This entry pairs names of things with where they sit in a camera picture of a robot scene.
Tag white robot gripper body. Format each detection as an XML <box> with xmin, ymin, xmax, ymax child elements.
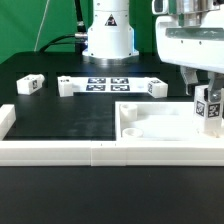
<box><xmin>156</xmin><ymin>13</ymin><xmax>224</xmax><ymax>73</ymax></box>

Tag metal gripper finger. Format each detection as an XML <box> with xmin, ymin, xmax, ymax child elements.
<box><xmin>208</xmin><ymin>72</ymin><xmax>224</xmax><ymax>102</ymax></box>
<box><xmin>180</xmin><ymin>66</ymin><xmax>198</xmax><ymax>96</ymax></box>

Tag black cable bundle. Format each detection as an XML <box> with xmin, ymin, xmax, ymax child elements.
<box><xmin>39</xmin><ymin>0</ymin><xmax>89</xmax><ymax>53</ymax></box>

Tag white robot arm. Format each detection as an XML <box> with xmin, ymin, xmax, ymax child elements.
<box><xmin>83</xmin><ymin>0</ymin><xmax>224</xmax><ymax>102</ymax></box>

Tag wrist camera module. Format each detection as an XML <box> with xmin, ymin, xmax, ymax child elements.
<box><xmin>152</xmin><ymin>0</ymin><xmax>169</xmax><ymax>15</ymax></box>

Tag white U-shaped fence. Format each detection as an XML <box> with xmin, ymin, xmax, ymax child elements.
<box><xmin>0</xmin><ymin>104</ymin><xmax>224</xmax><ymax>166</ymax></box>

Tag white square tabletop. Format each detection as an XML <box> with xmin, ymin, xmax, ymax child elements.
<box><xmin>115</xmin><ymin>101</ymin><xmax>224</xmax><ymax>141</ymax></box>

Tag white fiducial marker sheet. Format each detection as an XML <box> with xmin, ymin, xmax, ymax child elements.
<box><xmin>72</xmin><ymin>77</ymin><xmax>147</xmax><ymax>93</ymax></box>

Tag green backdrop curtain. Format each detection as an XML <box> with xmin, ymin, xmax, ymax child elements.
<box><xmin>0</xmin><ymin>0</ymin><xmax>157</xmax><ymax>61</ymax></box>

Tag thin white cable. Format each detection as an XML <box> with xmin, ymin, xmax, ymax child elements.
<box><xmin>33</xmin><ymin>0</ymin><xmax>52</xmax><ymax>52</ymax></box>

